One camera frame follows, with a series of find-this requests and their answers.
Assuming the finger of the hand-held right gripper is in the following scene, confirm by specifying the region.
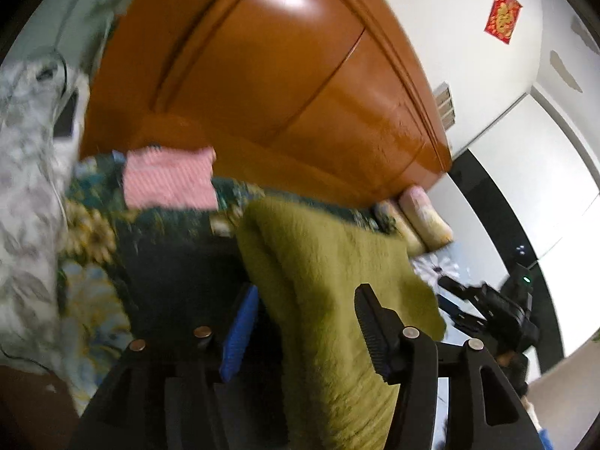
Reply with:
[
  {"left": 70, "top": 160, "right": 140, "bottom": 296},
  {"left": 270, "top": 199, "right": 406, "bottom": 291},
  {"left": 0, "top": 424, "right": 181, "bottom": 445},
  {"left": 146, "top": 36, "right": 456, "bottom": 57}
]
[
  {"left": 437, "top": 275, "right": 488, "bottom": 303},
  {"left": 449, "top": 308, "right": 491, "bottom": 335}
]

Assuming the pink striped folded cloth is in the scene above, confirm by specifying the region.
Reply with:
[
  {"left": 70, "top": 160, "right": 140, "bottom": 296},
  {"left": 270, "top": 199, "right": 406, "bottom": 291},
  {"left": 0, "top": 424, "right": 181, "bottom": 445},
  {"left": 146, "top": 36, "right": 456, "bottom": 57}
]
[{"left": 122, "top": 146, "right": 219, "bottom": 210}]

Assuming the white grey leaf-print quilt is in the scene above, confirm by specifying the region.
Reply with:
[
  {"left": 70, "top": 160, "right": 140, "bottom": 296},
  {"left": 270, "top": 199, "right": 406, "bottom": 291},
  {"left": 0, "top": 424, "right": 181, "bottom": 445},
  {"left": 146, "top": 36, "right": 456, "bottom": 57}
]
[{"left": 0, "top": 51, "right": 91, "bottom": 377}]

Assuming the olive green fuzzy cloth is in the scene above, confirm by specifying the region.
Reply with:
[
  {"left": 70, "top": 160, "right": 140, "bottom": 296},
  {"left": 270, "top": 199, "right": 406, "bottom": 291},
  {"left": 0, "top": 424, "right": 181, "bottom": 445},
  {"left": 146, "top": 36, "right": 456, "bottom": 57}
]
[{"left": 236, "top": 196, "right": 447, "bottom": 450}]

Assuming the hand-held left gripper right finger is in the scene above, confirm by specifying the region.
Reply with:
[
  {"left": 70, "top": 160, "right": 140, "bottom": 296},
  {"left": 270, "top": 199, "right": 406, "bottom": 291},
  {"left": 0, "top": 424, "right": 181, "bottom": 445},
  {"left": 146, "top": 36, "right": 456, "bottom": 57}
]
[{"left": 354, "top": 283, "right": 540, "bottom": 450}]

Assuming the white wardrobe with black trim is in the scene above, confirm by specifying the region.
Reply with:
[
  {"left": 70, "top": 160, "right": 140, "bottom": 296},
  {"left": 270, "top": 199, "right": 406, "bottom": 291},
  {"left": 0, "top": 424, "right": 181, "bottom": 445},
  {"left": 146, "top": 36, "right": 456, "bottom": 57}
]
[{"left": 447, "top": 93, "right": 600, "bottom": 377}]

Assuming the wooden bed headboard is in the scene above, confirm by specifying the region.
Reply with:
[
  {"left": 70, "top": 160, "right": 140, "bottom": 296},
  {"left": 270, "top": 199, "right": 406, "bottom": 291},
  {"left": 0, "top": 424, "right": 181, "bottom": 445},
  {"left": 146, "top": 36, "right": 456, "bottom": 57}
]
[{"left": 79, "top": 0, "right": 453, "bottom": 208}]

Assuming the red wall decoration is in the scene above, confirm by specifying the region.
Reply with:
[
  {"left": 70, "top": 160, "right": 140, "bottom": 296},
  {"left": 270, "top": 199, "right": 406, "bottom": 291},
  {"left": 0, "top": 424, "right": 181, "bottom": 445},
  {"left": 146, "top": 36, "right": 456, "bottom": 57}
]
[{"left": 484, "top": 0, "right": 524, "bottom": 46}]

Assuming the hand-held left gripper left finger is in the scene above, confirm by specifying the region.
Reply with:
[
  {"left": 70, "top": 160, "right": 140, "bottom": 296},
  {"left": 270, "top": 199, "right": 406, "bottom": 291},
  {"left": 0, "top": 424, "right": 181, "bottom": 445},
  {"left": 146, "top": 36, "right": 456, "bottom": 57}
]
[{"left": 70, "top": 283, "right": 288, "bottom": 450}]

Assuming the wall switch panel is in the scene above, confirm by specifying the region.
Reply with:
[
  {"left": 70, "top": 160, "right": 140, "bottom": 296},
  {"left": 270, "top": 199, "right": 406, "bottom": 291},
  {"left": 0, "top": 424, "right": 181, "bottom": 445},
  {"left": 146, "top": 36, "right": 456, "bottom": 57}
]
[{"left": 432, "top": 81, "right": 458, "bottom": 128}]

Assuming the pale green curtain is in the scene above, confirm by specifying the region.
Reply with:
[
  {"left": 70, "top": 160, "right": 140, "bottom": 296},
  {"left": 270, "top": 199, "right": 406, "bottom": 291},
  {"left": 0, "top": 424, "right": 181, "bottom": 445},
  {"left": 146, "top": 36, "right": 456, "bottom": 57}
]
[{"left": 0, "top": 0, "right": 158, "bottom": 73}]

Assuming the dark floral blanket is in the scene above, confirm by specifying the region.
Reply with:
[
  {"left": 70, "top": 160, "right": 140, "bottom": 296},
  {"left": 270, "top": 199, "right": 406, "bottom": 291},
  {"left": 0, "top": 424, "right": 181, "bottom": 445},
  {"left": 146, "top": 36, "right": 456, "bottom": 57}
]
[{"left": 60, "top": 152, "right": 392, "bottom": 352}]

